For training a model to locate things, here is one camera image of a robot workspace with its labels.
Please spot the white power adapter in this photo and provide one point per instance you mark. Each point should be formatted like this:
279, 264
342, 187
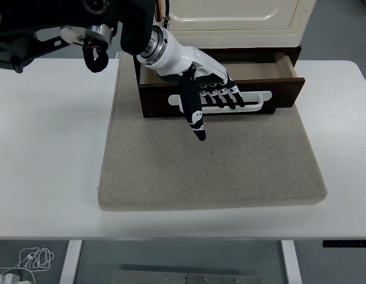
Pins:
6, 279

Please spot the dark wooden drawer case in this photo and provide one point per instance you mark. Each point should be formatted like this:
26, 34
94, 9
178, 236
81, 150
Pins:
296, 56

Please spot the dark wooden drawer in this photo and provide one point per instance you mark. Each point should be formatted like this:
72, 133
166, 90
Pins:
283, 94

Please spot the black table control panel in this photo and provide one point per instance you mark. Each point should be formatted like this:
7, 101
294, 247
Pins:
346, 244

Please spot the white table leg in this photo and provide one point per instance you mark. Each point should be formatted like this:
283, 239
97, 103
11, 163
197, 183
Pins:
292, 263
70, 263

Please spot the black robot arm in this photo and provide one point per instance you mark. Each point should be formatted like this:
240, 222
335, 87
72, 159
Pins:
132, 17

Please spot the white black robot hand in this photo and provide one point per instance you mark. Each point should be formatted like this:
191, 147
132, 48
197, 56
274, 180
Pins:
183, 59

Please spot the beige fabric mat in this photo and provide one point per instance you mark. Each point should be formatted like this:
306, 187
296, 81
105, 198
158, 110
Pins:
200, 171

